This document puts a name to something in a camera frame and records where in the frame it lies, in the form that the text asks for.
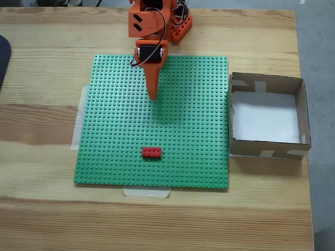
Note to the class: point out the white paper sheet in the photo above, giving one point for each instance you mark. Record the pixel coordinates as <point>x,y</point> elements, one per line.
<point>264,117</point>

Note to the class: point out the masking tape strip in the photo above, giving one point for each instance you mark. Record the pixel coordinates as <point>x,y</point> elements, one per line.
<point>77,130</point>
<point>146,192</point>

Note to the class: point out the open cardboard box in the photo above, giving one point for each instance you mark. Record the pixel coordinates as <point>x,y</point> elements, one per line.
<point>305,112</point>

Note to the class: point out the black rounded pad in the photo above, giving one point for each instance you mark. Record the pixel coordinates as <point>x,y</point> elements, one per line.
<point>4,60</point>

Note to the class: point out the red lego block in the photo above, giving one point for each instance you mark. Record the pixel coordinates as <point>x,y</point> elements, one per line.
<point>151,152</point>

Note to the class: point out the green lego baseplate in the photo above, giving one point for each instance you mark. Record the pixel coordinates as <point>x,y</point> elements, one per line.
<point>131,130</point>

